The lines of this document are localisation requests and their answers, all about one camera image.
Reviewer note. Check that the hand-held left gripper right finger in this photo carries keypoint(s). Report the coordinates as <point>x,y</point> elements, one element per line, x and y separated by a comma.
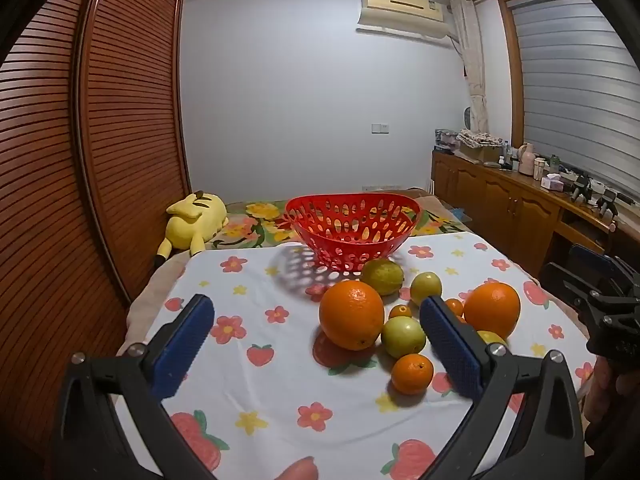
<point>450,345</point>

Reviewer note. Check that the medium tangerine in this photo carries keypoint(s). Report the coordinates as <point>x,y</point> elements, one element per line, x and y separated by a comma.
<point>411,373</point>

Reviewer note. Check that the red plastic basket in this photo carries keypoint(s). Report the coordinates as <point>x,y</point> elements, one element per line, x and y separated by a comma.
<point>350,255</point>

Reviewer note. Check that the white wall socket strip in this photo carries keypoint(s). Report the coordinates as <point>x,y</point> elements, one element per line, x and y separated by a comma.
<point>379,188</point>

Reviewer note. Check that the olive green lemon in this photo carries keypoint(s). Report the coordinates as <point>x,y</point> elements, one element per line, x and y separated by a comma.
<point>382,275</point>

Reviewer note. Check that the small tangerine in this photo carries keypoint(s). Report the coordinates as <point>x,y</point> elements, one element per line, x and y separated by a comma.
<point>400,311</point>
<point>454,306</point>

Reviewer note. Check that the small black gadget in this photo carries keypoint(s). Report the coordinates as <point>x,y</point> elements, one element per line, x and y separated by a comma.
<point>607,201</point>
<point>580,187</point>

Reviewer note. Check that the wooden cabinet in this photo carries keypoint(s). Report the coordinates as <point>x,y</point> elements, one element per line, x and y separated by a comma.
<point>500,200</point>

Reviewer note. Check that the white wall switch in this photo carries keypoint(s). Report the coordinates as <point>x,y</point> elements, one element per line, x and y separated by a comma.
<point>381,128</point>

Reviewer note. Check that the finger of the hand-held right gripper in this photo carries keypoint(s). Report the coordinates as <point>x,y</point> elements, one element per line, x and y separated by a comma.
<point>590,259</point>
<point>565,282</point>

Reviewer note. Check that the person's left hand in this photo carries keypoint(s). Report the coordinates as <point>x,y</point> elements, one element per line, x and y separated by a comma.
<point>300,470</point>

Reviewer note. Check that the small desk fan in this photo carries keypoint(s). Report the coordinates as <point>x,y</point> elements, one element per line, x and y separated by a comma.
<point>468,117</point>

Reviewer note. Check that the floral bedsheet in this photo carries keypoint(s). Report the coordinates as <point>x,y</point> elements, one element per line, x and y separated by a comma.
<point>250,225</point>

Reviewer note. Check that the cardboard box with cloth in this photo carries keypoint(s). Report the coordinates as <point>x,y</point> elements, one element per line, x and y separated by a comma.
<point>480,146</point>

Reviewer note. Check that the small green jujube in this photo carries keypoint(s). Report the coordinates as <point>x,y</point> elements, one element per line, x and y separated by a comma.
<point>425,287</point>

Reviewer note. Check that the pink thermos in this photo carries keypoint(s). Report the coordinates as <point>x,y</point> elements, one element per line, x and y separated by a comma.
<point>525,159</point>

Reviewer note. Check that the stacked storage boxes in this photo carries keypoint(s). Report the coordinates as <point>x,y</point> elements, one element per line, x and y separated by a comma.
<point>445,141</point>

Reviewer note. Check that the yellow-green jujube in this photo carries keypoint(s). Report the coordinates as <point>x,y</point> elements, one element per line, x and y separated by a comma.
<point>492,337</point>

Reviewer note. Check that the white tissue box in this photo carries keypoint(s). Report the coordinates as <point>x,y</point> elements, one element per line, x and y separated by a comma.
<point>552,182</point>

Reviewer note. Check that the white air conditioner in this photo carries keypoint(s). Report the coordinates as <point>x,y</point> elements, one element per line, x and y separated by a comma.
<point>400,7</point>

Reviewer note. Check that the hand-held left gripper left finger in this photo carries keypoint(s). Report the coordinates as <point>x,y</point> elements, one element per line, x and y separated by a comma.
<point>182,345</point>

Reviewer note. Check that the brown louvered wardrobe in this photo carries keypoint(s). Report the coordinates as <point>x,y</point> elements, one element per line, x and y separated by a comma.
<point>125,110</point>

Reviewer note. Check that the strawberry print white cloth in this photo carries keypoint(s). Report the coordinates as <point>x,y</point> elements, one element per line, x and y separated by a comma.
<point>280,385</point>

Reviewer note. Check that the person's right hand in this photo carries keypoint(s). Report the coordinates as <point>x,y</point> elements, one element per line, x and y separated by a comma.
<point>607,385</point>

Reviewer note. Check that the large green jujube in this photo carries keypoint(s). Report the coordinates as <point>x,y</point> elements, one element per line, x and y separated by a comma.
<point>404,336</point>

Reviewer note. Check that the white curtain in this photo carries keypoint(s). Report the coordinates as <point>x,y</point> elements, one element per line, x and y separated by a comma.
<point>472,60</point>

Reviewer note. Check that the large orange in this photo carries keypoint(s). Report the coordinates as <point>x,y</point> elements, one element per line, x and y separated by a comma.
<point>492,310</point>
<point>350,315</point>

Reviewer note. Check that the yellow plush toy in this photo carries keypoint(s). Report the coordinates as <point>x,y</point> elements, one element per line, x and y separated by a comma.
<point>192,220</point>

